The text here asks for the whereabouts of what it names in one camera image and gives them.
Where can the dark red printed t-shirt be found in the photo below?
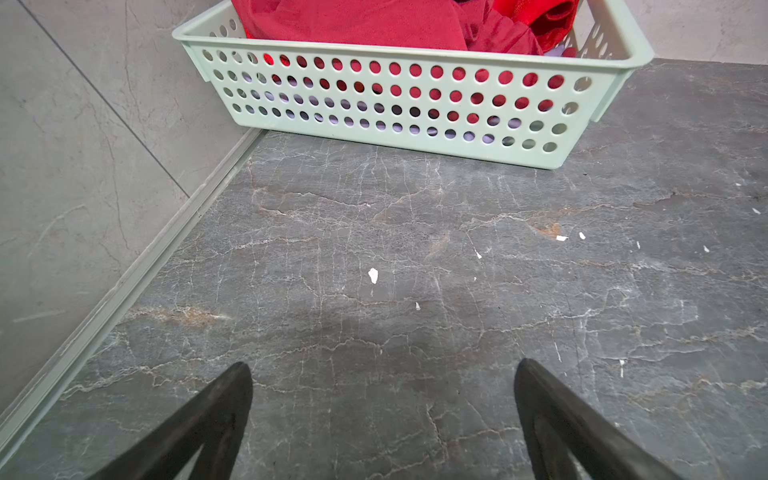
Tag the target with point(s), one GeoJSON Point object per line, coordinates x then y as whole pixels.
{"type": "Point", "coordinates": [445, 25]}

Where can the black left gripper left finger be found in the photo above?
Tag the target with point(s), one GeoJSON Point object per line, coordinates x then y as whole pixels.
{"type": "Point", "coordinates": [208, 429]}

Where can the bright red t-shirt in basket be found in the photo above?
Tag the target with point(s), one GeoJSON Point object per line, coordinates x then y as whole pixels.
{"type": "Point", "coordinates": [549, 20]}

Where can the lavender t-shirt in basket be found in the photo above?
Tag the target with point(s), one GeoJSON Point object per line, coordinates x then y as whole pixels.
{"type": "Point", "coordinates": [411, 113]}

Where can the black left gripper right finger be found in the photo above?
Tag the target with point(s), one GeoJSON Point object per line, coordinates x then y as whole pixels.
{"type": "Point", "coordinates": [560, 430]}

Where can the light green perforated plastic basket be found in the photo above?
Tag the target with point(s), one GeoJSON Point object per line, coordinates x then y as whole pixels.
{"type": "Point", "coordinates": [564, 95]}

